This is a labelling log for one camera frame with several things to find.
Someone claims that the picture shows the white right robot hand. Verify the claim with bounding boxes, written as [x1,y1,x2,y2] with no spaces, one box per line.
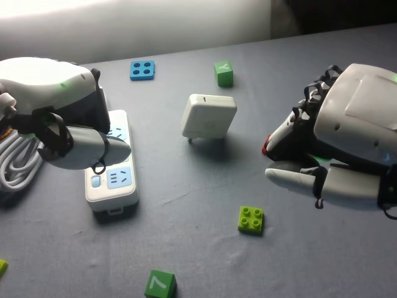
[262,63,397,220]

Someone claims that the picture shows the lime four-stud building brick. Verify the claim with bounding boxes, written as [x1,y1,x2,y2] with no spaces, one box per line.
[238,205,265,237]

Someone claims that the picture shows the blue four-hole block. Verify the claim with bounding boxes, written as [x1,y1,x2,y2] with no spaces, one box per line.
[129,60,156,82]

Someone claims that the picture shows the green cube letter Y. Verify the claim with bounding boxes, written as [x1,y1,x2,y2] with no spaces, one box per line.
[213,60,234,88]

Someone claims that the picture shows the red four-stud building brick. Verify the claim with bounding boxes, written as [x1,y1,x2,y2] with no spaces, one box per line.
[262,135,274,156]

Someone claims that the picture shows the grey table cloth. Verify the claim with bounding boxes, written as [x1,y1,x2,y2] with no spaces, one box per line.
[0,23,397,298]

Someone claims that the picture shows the white power adapter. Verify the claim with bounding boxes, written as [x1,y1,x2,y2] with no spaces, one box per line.
[181,93,238,145]

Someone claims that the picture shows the white power strip blue outlets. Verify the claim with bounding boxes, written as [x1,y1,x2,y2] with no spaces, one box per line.
[84,109,140,222]

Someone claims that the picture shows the green cube number 7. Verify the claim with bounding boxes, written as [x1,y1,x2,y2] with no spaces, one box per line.
[143,269,177,298]

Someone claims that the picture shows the grey-white power strip cable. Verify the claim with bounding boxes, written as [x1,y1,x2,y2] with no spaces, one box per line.
[0,127,44,193]

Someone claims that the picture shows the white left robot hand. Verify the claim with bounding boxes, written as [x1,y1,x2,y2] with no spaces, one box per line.
[0,56,133,174]

